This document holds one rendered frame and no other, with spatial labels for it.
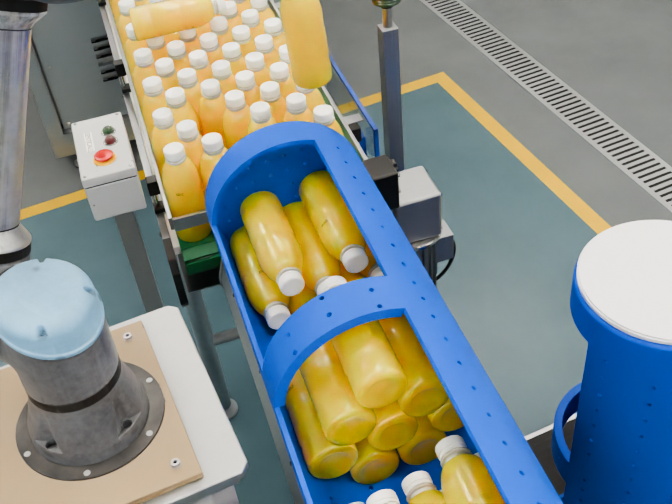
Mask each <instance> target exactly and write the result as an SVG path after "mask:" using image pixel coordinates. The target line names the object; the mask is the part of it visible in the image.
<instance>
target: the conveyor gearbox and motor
mask: <svg viewBox="0 0 672 504"><path fill-rule="evenodd" d="M398 173H400V177H398V180H399V188H400V189H401V193H399V200H400V207H399V208H396V209H393V210H391V212H392V213H393V215H394V217H395V218H396V220H397V222H398V224H399V225H400V227H401V229H402V230H403V232H404V234H405V235H406V237H407V239H408V241H409V242H410V244H411V246H412V247H413V249H414V251H415V252H416V254H417V256H418V258H419V259H420V261H421V263H422V264H423V266H424V268H425V269H426V271H427V273H428V275H429V276H430V278H431V280H432V281H433V283H434V285H435V286H436V288H437V283H436V281H437V280H438V279H440V278H441V277H442V276H443V275H444V274H445V273H446V272H447V270H448V269H449V267H450V266H451V264H452V262H453V259H454V257H455V253H456V243H455V241H454V234H453V233H452V231H451V230H450V228H449V227H448V225H447V224H446V222H445V221H444V220H442V209H441V196H442V192H441V191H439V190H438V188H437V187H436V185H435V184H434V182H433V181H432V179H431V178H430V176H429V175H428V173H427V169H424V167H422V166H418V167H415V168H411V169H407V170H403V171H400V172H398ZM448 259H449V262H448V264H447V265H446V267H445V268H444V269H443V271H442V272H441V273H440V274H439V275H437V276H436V274H437V263H438V262H441V261H444V260H448Z"/></svg>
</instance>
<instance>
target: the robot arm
mask: <svg viewBox="0 0 672 504"><path fill-rule="evenodd" d="M79 1H83V0H0V360H1V361H3V362H5V363H7V364H8V365H10V366H11V367H12V368H13V369H14V370H15V371H16V372H17V374H18V376H19V378H20V381H21V383H22V385H23V387H24V389H25V391H26V393H27V395H28V411H27V426H28V431H29V435H30V437H31V439H32V441H33V443H34V446H35V447H36V449H37V451H38V452H39V453H40V454H41V455H42V456H43V457H45V458H46V459H48V460H49V461H51V462H54V463H57V464H60V465H65V466H85V465H91V464H95V463H98V462H101V461H104V460H106V459H109V458H111V457H113V456H115V455H116V454H118V453H120V452H121V451H123V450H124V449H125V448H127V447H128V446H129V445H130V444H131V443H132V442H133V441H134V440H135V439H136V438H137V437H138V435H139V434H140V433H141V431H142V430H143V428H144V426H145V424H146V422H147V419H148V415H149V408H150V407H149V399H148V396H147V393H146V390H145V387H144V385H143V383H142V382H141V380H140V379H139V377H138V376H137V375H136V374H135V373H134V372H133V371H132V370H131V369H130V368H129V367H128V366H127V365H126V364H125V363H124V362H123V361H122V360H121V359H120V358H119V355H118V352H117V349H116V346H115V343H114V340H113V337H112V334H111V331H110V329H109V326H108V323H107V320H106V317H105V312H104V306H103V303H102V300H101V297H100V295H99V293H98V292H97V290H96V288H95V287H94V285H93V283H92V281H91V280H90V278H89V277H88V276H87V274H86V273H85V272H83V271H82V270H81V269H80V268H78V267H77V266H75V265H73V264H71V263H69V262H66V261H63V260H58V259H50V258H46V259H45V261H44V262H42V263H39V261H38V260H37V259H34V260H30V255H31V241H32V237H31V234H30V232H29V231H28V230H27V229H26V228H25V227H24V226H23V225H22V224H21V223H20V208H21V192H22V176H23V161H24V145H25V129H26V113H27V98H28V82H29V66H30V50H31V34H32V27H33V25H34V24H35V23H36V22H37V21H38V20H40V19H41V18H42V17H43V16H45V15H46V14H47V8H48V4H67V3H73V2H79Z"/></svg>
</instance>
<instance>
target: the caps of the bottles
mask: <svg viewBox="0 0 672 504"><path fill-rule="evenodd" d="M225 2H226V6H227V13H224V14H223V15H232V14H234V13H236V12H237V6H236V3H235V2H234V1H225ZM250 2H251V6H252V7H253V8H262V7H265V6H266V5H267V0H250ZM118 6H119V9H120V11H121V12H124V13H127V12H129V9H130V8H133V7H135V2H134V0H120V1H119V2H118ZM241 17H242V21H243V23H245V24H253V23H256V22H257V21H258V20H259V15H258V11H257V10H255V9H247V10H244V11H243V12H242V13H241ZM210 26H211V29H212V30H213V31H223V30H225V29H226V28H227V27H228V23H227V19H226V18H225V17H223V16H217V17H214V18H213V19H212V20H211V21H210ZM281 26H282V25H281V20H280V19H279V18H269V19H266V20H265V21H264V28H265V31H266V32H268V33H276V32H278V31H280V30H281ZM125 29H126V33H127V35H128V36H129V37H135V34H134V30H133V27H132V23H129V24H128V25H126V27H125ZM178 33H179V36H180V37H181V38H183V39H189V38H192V37H194V36H195V35H196V29H195V28H193V29H189V30H184V31H181V32H178ZM232 35H233V38H234V39H235V40H238V41H241V40H245V39H248V38H249V37H250V30H249V27H248V26H246V25H238V26H235V27H234V28H233V29H232ZM199 39H200V44H201V46H202V47H203V48H212V47H215V46H216V45H217V44H218V39H217V35H216V34H215V33H205V34H202V35H201V36H200V38H199ZM146 41H147V43H148V45H149V46H159V45H161V44H162V43H163V42H164V36H159V37H154V38H150V39H146ZM255 45H256V48H257V49H259V50H267V49H270V48H271V47H272V46H273V38H272V36H271V35H268V34H262V35H259V36H257V37H256V38H255ZM167 50H168V53H169V55H171V56H179V55H181V54H183V53H184V52H185V44H184V42H183V41H181V40H174V41H171V42H169V43H168V44H167ZM222 52H223V55H224V56H225V57H226V58H234V57H237V56H239V55H240V45H239V44H238V43H236V42H228V43H226V44H224V45H223V46H222ZM133 55H134V59H135V61H136V62H137V63H139V64H145V63H148V62H150V61H151V60H152V52H151V50H150V49H149V48H140V49H137V50H136V51H135V52H134V54H133ZM279 55H280V58H281V59H283V60H289V56H288V51H287V46H286V44H284V45H282V46H280V47H279ZM245 60H246V64H247V66H248V67H249V68H259V67H261V66H262V65H263V64H264V56H263V54H262V53H260V52H251V53H249V54H247V55H246V57H245ZM189 61H190V63H191V65H193V66H201V65H204V64H205V63H207V53H206V52H205V51H204V50H195V51H192V52H191V53H190V54H189ZM155 67H156V70H157V72H158V73H159V74H167V73H170V72H172V71H173V70H174V63H173V60H172V59H171V58H161V59H159V60H157V61H156V62H155ZM211 67H212V72H213V74H214V75H215V76H225V75H228V74H229V73H230V71H231V67H230V63H229V62H228V61H227V60H218V61H215V62H214V63H212V65H211ZM177 77H178V80H179V83H180V84H183V85H189V84H192V83H194V82H195V81H196V80H197V76H196V71H195V70H194V69H192V68H184V69H181V70H180V71H178V73H177ZM142 84H143V88H144V90H145V92H147V93H156V92H158V91H160V90H161V89H162V82H161V79H160V78H159V77H157V76H151V77H148V78H146V79H144V80H143V82H142Z"/></svg>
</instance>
